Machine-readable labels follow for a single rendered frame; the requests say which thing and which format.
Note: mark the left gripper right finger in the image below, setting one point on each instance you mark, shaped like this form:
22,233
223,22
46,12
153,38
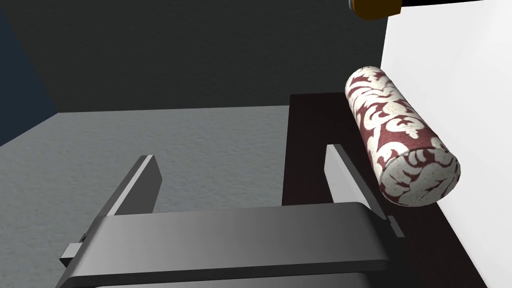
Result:
347,180

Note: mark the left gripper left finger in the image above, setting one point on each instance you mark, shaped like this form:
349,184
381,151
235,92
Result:
136,188

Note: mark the white door leaf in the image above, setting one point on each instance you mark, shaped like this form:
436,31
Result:
460,100

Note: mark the orange brown knob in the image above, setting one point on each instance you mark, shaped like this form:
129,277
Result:
376,8

